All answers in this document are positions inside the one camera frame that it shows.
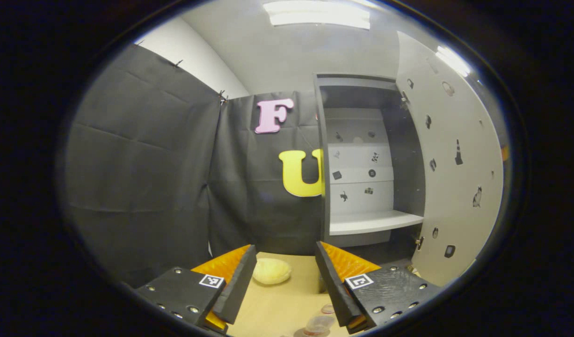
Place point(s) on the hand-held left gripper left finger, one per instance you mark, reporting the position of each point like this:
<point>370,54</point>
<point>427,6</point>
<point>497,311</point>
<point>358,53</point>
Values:
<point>237,285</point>

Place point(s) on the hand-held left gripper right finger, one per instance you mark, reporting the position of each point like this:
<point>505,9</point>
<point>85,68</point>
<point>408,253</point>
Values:
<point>334,290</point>

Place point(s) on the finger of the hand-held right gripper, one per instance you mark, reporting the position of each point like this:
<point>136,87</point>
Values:
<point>504,153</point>

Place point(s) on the pale yellow potato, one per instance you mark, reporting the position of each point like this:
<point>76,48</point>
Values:
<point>272,271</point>

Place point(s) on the grey cabinet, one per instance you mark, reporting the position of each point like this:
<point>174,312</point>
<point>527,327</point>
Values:
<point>357,126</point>

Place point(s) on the long ceiling light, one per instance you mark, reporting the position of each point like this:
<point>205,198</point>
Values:
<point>317,14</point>
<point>453,61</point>

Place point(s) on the white cabinet shelf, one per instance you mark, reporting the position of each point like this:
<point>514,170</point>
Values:
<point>375,222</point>

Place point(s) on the black backdrop cloth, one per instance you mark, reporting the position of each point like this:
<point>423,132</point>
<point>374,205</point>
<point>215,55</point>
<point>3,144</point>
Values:
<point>141,164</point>

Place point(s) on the metal door hinge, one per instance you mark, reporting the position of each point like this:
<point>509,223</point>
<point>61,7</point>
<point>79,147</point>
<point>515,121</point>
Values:
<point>418,242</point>
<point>405,98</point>

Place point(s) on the clear plastic bottle red label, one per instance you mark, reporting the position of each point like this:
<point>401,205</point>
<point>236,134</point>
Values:
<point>319,323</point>

